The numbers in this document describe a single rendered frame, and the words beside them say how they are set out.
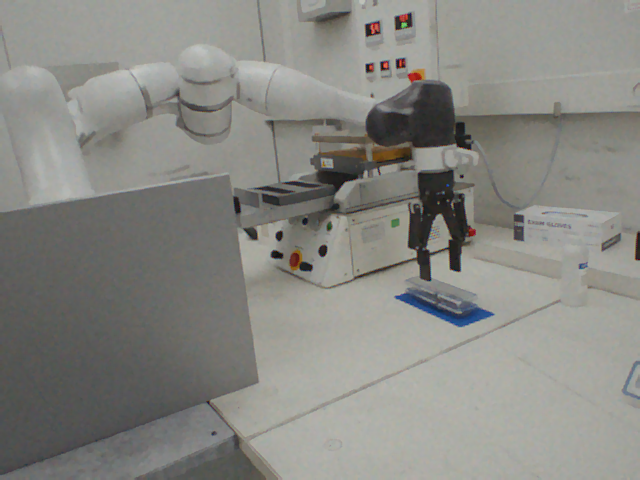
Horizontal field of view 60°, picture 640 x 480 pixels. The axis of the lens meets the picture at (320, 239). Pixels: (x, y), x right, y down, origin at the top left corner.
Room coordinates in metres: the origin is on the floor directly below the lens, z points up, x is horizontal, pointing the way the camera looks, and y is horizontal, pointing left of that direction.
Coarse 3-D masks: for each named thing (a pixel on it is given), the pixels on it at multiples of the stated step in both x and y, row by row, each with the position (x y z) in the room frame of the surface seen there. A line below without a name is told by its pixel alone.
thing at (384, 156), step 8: (360, 144) 1.59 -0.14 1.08; (328, 152) 1.63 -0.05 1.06; (336, 152) 1.61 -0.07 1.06; (344, 152) 1.59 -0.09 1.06; (352, 152) 1.57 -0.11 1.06; (360, 152) 1.55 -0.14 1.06; (376, 152) 1.51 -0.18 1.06; (384, 152) 1.52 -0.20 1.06; (392, 152) 1.53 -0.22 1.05; (400, 152) 1.55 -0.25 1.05; (408, 152) 1.56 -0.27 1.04; (376, 160) 1.50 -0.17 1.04; (384, 160) 1.52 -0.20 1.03; (392, 160) 1.53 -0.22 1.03; (400, 160) 1.54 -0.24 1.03; (408, 160) 1.56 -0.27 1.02
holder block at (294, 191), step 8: (272, 184) 1.55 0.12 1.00; (280, 184) 1.53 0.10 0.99; (288, 184) 1.57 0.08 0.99; (296, 184) 1.56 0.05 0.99; (304, 184) 1.53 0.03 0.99; (312, 184) 1.49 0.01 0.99; (320, 184) 1.46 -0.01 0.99; (328, 184) 1.45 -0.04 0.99; (264, 192) 1.43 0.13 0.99; (272, 192) 1.50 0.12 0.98; (280, 192) 1.47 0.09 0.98; (288, 192) 1.43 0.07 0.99; (296, 192) 1.38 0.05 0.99; (304, 192) 1.38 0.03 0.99; (312, 192) 1.40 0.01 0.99; (320, 192) 1.41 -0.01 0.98; (328, 192) 1.42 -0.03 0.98; (264, 200) 1.42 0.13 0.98; (272, 200) 1.38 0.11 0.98; (280, 200) 1.35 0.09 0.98; (288, 200) 1.36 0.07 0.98; (296, 200) 1.37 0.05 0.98; (304, 200) 1.38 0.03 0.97
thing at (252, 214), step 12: (240, 192) 1.44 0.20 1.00; (252, 192) 1.37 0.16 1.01; (240, 204) 1.43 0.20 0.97; (252, 204) 1.38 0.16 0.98; (264, 204) 1.39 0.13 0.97; (300, 204) 1.36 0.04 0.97; (312, 204) 1.38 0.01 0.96; (324, 204) 1.40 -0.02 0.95; (240, 216) 1.28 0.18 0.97; (252, 216) 1.30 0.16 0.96; (264, 216) 1.31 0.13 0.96; (276, 216) 1.33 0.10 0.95; (288, 216) 1.35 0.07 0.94
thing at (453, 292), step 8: (408, 280) 1.21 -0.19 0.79; (416, 280) 1.20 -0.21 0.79; (424, 280) 1.19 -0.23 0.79; (432, 280) 1.19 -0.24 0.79; (432, 288) 1.14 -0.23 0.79; (440, 288) 1.14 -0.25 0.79; (448, 288) 1.13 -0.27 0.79; (456, 288) 1.13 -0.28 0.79; (448, 296) 1.08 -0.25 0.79; (456, 296) 1.08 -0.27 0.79; (464, 296) 1.08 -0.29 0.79; (472, 296) 1.07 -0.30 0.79
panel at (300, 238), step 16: (288, 224) 1.57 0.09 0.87; (336, 224) 1.38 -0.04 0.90; (288, 240) 1.54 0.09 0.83; (304, 240) 1.47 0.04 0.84; (320, 240) 1.41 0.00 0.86; (288, 256) 1.51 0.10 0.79; (304, 256) 1.44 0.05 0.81; (320, 256) 1.39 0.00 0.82; (304, 272) 1.42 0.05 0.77; (320, 272) 1.36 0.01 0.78
